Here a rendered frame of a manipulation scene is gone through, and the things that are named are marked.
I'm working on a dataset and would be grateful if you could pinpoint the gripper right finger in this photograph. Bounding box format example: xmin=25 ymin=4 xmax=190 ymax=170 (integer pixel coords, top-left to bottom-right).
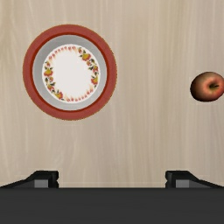
xmin=164 ymin=170 xmax=224 ymax=189

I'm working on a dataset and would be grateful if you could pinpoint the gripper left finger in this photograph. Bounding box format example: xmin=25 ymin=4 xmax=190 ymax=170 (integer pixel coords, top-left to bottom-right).
xmin=0 ymin=170 xmax=60 ymax=189

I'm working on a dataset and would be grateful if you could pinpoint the red apple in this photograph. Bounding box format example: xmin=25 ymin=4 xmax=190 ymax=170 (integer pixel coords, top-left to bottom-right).
xmin=189 ymin=71 xmax=224 ymax=103

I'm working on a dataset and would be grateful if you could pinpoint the red-rimmed floral plate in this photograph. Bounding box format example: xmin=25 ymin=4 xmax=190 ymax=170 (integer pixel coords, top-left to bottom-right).
xmin=22 ymin=24 xmax=118 ymax=122

